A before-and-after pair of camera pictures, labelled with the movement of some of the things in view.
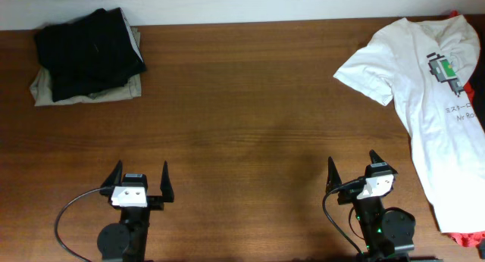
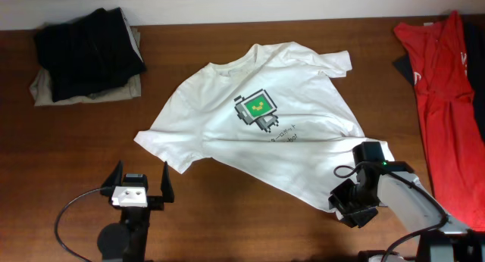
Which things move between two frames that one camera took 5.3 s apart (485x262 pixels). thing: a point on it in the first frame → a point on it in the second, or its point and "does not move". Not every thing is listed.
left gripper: [156, 201] does not move
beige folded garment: [42, 92] does not move
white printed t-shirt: [426, 69] → [276, 113]
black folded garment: [95, 51] does not move
